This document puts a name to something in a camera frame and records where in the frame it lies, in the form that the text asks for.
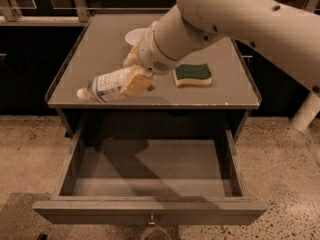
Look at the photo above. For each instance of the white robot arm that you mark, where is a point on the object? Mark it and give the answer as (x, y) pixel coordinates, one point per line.
(286, 36)

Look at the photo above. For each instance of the open grey top drawer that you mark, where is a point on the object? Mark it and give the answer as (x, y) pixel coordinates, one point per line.
(123, 179)

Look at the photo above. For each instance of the metal drawer knob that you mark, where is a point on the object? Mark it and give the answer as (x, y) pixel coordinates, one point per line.
(152, 221)

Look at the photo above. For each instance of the green yellow sponge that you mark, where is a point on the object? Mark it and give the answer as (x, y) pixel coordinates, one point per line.
(195, 75)

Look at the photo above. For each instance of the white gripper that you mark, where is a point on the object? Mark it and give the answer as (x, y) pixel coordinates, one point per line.
(150, 54)

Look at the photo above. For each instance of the blue plastic bottle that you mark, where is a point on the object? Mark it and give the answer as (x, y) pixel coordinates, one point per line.
(106, 88)

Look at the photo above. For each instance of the white ceramic bowl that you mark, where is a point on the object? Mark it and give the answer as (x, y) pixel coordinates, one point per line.
(133, 36)

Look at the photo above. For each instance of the grey cabinet counter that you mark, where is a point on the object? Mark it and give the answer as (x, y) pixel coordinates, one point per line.
(102, 47)

